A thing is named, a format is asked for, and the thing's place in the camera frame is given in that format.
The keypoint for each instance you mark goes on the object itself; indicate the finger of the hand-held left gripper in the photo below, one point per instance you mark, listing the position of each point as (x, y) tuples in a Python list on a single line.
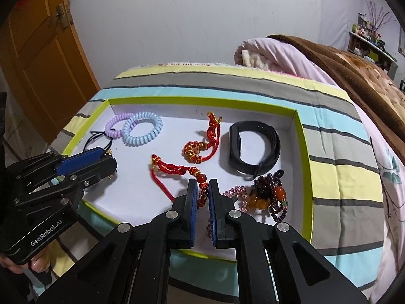
[(98, 168), (82, 161)]

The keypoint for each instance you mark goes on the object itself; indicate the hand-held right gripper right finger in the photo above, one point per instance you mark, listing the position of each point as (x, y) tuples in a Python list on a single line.
[(213, 218)]

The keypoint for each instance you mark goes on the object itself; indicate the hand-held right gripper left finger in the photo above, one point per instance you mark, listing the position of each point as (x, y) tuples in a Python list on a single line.
[(191, 218)]

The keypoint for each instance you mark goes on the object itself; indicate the green cardboard tray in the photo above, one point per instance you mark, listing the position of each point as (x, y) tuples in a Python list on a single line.
[(177, 114)]

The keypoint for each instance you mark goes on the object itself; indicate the person's left hand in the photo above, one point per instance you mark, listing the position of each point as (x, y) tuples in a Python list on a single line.
[(36, 263)]

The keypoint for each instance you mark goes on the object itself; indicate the black fitness band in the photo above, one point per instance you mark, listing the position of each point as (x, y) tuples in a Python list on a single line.
[(234, 152)]

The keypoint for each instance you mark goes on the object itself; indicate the orange wooden door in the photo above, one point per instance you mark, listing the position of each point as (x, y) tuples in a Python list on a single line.
[(41, 63)]

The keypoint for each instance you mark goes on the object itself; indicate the striped cloth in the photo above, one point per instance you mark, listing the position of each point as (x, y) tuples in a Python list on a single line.
[(341, 152)]

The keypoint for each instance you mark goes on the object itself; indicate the metal door lock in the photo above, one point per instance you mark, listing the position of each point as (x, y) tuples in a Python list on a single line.
[(63, 15)]

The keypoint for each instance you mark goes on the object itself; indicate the white fluffy towel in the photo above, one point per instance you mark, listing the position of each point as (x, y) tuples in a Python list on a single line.
[(253, 58)]

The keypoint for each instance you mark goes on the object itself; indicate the brown blanket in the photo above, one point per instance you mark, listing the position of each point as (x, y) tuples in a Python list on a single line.
[(348, 76)]

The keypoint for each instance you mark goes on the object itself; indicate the wooden shelf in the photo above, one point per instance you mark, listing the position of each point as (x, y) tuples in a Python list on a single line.
[(357, 42)]

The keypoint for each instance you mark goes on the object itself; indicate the bottles on shelf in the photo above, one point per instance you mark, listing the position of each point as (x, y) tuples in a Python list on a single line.
[(364, 27)]

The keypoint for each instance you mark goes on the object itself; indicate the purple flower branches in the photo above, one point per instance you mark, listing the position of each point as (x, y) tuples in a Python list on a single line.
[(375, 15)]

